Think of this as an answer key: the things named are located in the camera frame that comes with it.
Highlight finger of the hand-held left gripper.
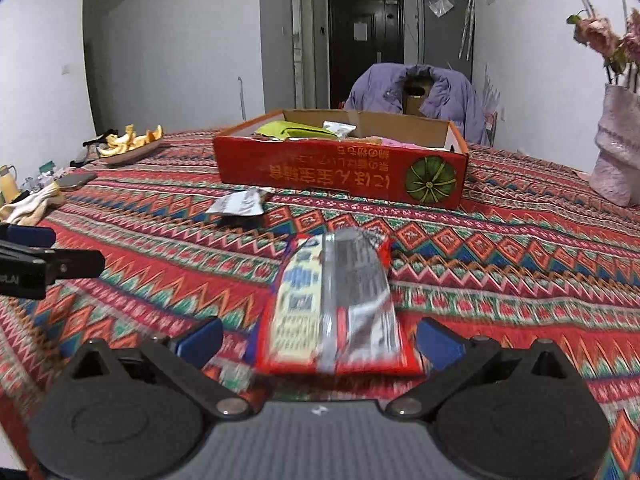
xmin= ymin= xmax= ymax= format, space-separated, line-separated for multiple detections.
xmin=0 ymin=223 xmax=57 ymax=248
xmin=0 ymin=240 xmax=106 ymax=281

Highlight silver grey snack packet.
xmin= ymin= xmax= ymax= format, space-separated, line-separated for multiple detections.
xmin=206 ymin=187 xmax=273 ymax=217

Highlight purple puffer jacket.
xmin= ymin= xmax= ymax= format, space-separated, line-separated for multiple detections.
xmin=344 ymin=62 xmax=491 ymax=146

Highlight beige socks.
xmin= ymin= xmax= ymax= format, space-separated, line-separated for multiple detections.
xmin=0 ymin=182 xmax=66 ymax=226

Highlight white umbrella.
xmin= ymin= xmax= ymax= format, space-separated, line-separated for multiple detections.
xmin=459 ymin=0 xmax=475 ymax=61

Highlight dark entrance door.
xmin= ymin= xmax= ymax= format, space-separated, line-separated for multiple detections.
xmin=327 ymin=0 xmax=405 ymax=110

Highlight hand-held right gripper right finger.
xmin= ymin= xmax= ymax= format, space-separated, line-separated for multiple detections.
xmin=387 ymin=316 xmax=576 ymax=418

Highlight yellow bottle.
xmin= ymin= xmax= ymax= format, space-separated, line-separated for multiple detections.
xmin=0 ymin=165 xmax=18 ymax=206

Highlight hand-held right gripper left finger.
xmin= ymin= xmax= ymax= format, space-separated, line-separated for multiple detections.
xmin=65 ymin=316 xmax=251 ymax=418

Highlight dried pink roses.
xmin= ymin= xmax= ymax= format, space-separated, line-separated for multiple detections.
xmin=545 ymin=0 xmax=640 ymax=91

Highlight red snack packet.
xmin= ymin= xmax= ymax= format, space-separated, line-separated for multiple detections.
xmin=255 ymin=227 xmax=423 ymax=376

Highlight red patterned tablecloth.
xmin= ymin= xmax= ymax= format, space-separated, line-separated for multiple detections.
xmin=0 ymin=130 xmax=640 ymax=480

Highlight grey refrigerator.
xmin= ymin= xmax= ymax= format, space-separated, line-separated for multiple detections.
xmin=419 ymin=0 xmax=473 ymax=83

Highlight green snack packet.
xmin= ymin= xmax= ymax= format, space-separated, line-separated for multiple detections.
xmin=255 ymin=120 xmax=336 ymax=141

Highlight bowl of chips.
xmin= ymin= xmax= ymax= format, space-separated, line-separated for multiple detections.
xmin=100 ymin=141 xmax=163 ymax=165

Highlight dark phone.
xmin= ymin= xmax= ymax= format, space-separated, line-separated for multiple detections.
xmin=55 ymin=172 xmax=98 ymax=191

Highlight white glass door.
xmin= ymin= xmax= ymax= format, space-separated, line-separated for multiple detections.
xmin=290 ymin=0 xmax=316 ymax=110

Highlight pink ribbed vase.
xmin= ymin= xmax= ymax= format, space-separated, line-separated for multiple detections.
xmin=589 ymin=82 xmax=640 ymax=207

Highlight red cardboard box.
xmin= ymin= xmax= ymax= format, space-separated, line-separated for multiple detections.
xmin=213 ymin=109 xmax=469 ymax=210

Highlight black cloth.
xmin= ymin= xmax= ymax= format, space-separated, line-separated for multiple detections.
xmin=82 ymin=130 xmax=118 ymax=148

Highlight wooden chair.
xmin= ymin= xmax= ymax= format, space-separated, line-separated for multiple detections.
xmin=402 ymin=77 xmax=431 ymax=116

